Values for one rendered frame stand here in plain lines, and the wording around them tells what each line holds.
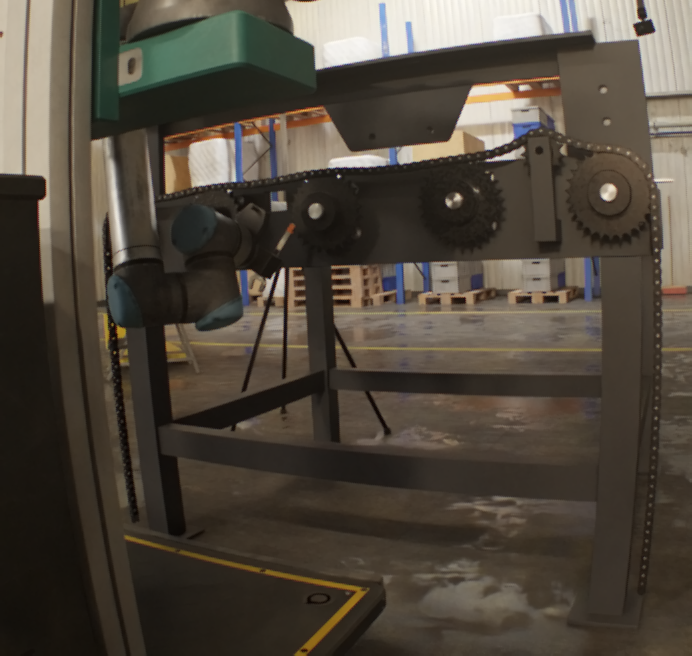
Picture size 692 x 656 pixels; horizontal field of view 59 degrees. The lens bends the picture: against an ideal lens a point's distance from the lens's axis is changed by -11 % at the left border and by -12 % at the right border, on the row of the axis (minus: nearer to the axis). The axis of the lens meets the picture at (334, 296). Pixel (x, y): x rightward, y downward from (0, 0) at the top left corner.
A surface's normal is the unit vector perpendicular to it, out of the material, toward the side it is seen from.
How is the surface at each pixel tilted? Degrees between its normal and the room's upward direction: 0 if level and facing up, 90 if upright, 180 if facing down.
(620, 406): 90
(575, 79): 90
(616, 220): 90
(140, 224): 73
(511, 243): 90
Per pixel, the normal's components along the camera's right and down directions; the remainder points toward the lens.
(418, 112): -0.48, 0.08
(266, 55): 0.90, -0.02
